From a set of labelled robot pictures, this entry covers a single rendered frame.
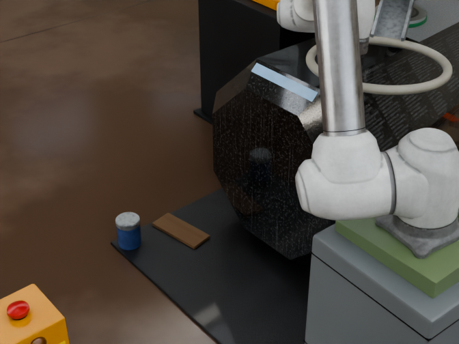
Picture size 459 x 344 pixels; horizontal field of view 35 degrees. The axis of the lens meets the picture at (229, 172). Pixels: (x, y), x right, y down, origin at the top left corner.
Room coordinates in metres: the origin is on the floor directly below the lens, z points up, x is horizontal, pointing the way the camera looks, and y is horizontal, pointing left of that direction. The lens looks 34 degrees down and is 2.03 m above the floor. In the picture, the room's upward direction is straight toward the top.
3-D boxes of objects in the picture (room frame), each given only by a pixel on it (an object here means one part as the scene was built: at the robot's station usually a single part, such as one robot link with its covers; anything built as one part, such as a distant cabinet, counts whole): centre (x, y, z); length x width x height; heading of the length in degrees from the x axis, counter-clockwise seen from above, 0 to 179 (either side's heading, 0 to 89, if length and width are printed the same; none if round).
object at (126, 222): (2.41, 0.42, 0.08); 0.10 x 0.10 x 0.13
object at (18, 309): (0.94, 0.38, 1.09); 0.04 x 0.04 x 0.02
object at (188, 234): (2.48, 0.21, 0.02); 0.25 x 0.10 x 0.01; 50
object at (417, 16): (2.89, -0.71, 0.84); 0.21 x 0.21 x 0.01
